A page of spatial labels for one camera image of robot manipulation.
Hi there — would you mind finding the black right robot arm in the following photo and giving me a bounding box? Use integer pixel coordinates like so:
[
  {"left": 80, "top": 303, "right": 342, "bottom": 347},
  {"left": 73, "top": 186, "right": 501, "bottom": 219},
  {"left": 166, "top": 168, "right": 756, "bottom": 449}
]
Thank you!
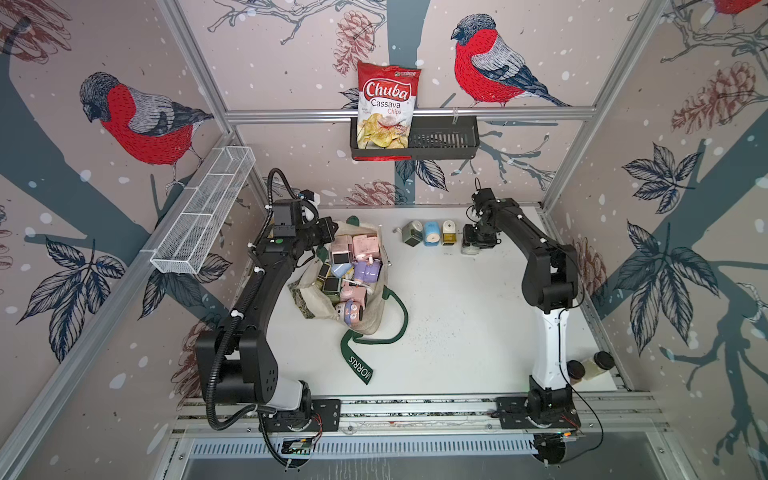
[{"left": 462, "top": 187, "right": 580, "bottom": 428}]

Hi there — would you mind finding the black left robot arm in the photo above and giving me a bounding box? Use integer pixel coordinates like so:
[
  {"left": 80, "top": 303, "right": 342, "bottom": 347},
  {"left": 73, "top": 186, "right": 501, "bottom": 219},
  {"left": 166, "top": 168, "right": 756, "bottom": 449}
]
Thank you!
[{"left": 195, "top": 168, "right": 338, "bottom": 431}]

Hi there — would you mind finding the pink face sharpener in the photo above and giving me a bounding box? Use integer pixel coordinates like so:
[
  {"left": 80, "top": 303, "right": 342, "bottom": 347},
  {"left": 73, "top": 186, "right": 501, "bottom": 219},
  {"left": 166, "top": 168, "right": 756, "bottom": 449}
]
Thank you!
[{"left": 336, "top": 300, "right": 364, "bottom": 329}]

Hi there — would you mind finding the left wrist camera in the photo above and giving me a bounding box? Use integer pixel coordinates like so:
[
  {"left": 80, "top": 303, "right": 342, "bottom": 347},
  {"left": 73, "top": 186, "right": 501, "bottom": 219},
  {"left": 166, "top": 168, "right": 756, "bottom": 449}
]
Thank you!
[{"left": 300, "top": 189, "right": 321, "bottom": 206}]

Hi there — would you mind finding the small black square sharpener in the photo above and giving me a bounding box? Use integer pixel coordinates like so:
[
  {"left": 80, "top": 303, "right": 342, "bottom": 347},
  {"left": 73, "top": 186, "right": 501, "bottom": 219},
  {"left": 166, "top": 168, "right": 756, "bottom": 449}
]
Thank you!
[{"left": 321, "top": 276, "right": 343, "bottom": 295}]

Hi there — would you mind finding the pale green sharpener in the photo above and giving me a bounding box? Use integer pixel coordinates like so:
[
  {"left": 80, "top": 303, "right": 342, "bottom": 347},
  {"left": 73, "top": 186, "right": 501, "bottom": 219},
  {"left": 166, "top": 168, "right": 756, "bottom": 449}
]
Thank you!
[{"left": 461, "top": 245, "right": 481, "bottom": 256}]

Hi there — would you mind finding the red cassava chips bag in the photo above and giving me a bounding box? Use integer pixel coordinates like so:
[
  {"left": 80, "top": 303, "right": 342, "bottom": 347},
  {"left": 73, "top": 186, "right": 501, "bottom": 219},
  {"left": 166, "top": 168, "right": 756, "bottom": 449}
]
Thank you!
[{"left": 351, "top": 62, "right": 421, "bottom": 161}]

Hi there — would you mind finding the purple sharpener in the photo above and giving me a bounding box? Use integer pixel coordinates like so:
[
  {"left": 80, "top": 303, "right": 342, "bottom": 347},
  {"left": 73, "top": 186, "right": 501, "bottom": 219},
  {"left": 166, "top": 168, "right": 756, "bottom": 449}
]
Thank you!
[{"left": 353, "top": 259, "right": 382, "bottom": 285}]

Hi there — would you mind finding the yellow sharpener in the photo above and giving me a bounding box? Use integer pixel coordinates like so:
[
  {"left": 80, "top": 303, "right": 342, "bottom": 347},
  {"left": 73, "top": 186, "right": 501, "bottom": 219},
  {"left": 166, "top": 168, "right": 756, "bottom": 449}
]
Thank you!
[{"left": 441, "top": 220, "right": 457, "bottom": 246}]

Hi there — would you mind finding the black wall basket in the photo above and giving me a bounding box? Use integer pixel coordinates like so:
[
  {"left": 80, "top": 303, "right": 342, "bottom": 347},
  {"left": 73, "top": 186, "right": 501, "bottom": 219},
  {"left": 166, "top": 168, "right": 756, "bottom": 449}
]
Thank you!
[{"left": 349, "top": 116, "right": 480, "bottom": 161}]

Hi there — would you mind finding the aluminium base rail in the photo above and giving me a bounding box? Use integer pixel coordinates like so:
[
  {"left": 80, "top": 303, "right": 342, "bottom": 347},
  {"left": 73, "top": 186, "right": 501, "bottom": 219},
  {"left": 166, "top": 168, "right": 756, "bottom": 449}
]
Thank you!
[{"left": 173, "top": 392, "right": 661, "bottom": 460}]

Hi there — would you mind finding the grey blue sharpener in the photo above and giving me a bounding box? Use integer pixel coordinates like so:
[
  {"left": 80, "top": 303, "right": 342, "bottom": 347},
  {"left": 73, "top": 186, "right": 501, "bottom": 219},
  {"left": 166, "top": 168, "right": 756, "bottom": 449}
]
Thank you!
[{"left": 331, "top": 263, "right": 354, "bottom": 278}]

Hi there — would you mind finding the pink square sharpener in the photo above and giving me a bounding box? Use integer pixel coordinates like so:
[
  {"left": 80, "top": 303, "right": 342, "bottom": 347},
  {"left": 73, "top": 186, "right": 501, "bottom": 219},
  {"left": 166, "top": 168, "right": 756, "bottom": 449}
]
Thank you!
[{"left": 352, "top": 235, "right": 380, "bottom": 261}]

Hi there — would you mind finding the brown spice jar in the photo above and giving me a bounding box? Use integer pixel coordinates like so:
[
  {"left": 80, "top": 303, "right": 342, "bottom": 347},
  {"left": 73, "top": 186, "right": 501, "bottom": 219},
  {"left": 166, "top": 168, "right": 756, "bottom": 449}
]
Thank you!
[{"left": 566, "top": 360, "right": 586, "bottom": 385}]

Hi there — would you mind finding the white wire mesh basket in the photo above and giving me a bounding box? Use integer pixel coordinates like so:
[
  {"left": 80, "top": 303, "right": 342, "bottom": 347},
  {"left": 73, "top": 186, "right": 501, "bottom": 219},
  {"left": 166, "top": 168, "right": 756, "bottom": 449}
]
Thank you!
[{"left": 150, "top": 146, "right": 255, "bottom": 274}]

